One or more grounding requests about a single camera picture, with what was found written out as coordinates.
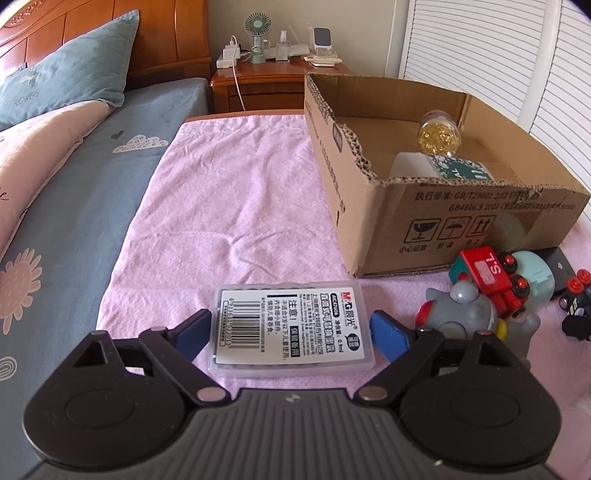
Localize black square object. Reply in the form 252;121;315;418
536;247;575;296

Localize black toy car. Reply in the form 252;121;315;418
556;270;591;342

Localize pink towel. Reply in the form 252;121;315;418
96;113;591;402

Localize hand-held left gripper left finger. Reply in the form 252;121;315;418
69;308;230;409

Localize brown cardboard box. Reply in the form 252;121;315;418
304;71;591;278

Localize phone on white stand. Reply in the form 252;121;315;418
313;27;334;58

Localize wooden headboard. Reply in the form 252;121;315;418
0;0;213;90

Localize green white carton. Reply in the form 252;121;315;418
390;152;497;182

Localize blue patterned bedsheet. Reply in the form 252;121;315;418
0;76;213;480

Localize white louvered closet door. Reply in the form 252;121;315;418
529;0;591;232
385;0;550;127

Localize light blue round case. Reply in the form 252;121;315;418
510;250;555;303

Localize gold flake bottle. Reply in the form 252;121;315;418
418;111;461;157

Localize white power strip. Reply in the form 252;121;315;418
217;37;252;69

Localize green desk fan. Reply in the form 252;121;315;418
243;12;273;64

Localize blue pillow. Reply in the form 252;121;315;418
0;10;140;132

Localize wooden bed rail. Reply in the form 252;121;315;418
185;109;306;123

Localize white cable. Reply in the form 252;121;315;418
232;60;246;112

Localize grey animal toy figure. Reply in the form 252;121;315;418
416;281;541;367

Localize wooden nightstand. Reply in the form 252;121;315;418
210;60;358;114

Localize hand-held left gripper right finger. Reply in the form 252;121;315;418
353;310;532;402

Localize clear labelled plastic case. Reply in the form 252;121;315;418
206;281;376;379

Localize red toy truck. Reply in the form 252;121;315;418
450;246;532;319

